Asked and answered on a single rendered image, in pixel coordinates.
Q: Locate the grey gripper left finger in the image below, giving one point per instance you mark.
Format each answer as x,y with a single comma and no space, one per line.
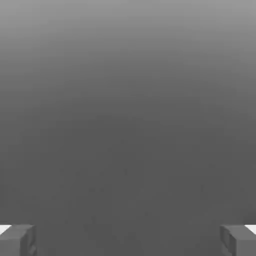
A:
16,240

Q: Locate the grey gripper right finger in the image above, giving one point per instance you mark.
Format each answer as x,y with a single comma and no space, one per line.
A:
240,240

